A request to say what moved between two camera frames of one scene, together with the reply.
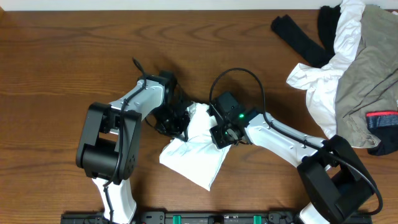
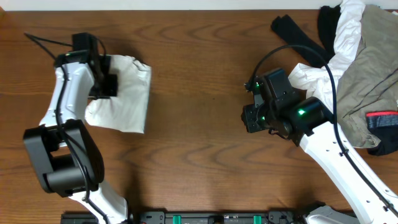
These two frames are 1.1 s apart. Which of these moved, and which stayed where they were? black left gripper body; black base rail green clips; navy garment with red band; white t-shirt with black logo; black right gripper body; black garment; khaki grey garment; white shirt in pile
Moved: black left gripper body; white t-shirt with black logo; black right gripper body
Stayed: khaki grey garment; white shirt in pile; black garment; black base rail green clips; navy garment with red band
